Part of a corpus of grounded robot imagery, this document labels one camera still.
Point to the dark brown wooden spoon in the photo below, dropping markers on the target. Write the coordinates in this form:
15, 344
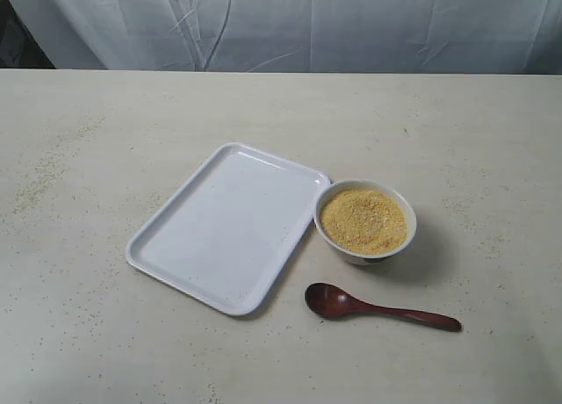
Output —
331, 302

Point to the golden-brown granular powder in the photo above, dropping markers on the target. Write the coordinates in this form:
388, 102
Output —
364, 221

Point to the white rectangular plastic tray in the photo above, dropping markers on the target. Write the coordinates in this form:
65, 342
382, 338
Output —
226, 234

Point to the white ceramic bowl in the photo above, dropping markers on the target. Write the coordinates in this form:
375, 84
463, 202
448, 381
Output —
358, 184

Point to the white backdrop cloth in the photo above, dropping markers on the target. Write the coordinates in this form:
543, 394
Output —
343, 36

